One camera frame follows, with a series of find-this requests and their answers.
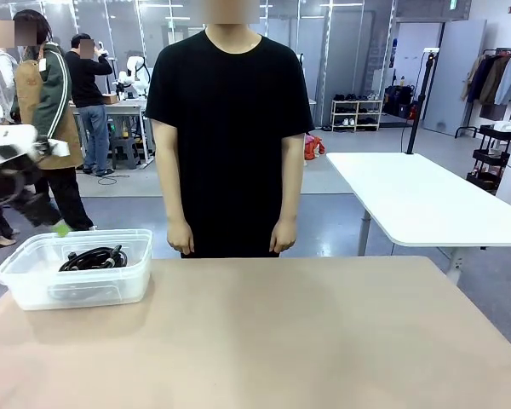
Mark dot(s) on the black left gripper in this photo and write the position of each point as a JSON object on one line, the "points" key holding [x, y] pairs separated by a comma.
{"points": [[34, 204]]}

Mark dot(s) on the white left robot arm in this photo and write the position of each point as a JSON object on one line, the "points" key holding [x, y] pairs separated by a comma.
{"points": [[8, 138]]}

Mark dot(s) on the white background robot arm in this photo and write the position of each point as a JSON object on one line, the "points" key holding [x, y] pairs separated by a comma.
{"points": [[134, 76]]}

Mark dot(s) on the person's right forearm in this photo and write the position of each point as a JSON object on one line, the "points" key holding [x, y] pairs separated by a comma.
{"points": [[172, 183]]}

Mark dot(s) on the person's right hand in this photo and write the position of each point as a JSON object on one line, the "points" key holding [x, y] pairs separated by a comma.
{"points": [[181, 238]]}

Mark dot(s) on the person's left hand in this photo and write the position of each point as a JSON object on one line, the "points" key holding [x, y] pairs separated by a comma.
{"points": [[283, 237]]}

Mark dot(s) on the clear plastic storage bin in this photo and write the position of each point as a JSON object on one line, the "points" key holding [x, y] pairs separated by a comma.
{"points": [[89, 289]]}

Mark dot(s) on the grey plastic stool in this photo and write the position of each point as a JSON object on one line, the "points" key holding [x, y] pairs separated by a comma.
{"points": [[125, 149]]}

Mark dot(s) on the grey metal workbench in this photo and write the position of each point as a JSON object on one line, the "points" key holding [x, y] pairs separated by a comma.
{"points": [[128, 111]]}

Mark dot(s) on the woman in brown apron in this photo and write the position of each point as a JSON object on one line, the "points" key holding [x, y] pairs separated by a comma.
{"points": [[53, 93]]}

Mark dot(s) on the brown cardboard box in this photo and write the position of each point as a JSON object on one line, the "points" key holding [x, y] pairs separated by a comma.
{"points": [[110, 99]]}

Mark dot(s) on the man in black and jeans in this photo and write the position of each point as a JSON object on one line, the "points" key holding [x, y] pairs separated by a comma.
{"points": [[87, 85]]}

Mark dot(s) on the person in black t-shirt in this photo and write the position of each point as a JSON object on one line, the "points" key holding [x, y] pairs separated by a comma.
{"points": [[227, 128]]}

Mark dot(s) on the white shoe rack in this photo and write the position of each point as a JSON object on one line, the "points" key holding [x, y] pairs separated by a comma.
{"points": [[357, 115]]}

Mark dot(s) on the large white table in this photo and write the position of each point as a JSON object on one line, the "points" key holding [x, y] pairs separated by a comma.
{"points": [[409, 196]]}

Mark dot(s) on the black bags pile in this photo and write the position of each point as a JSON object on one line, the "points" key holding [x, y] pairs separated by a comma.
{"points": [[400, 102]]}

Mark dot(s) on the black tripod pole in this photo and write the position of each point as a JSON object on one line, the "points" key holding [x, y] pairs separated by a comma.
{"points": [[421, 98]]}

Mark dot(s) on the black utility cart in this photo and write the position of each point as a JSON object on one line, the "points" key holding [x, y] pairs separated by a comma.
{"points": [[492, 157]]}

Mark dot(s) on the clothes rack with coats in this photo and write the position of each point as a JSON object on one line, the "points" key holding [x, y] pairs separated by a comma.
{"points": [[494, 81]]}

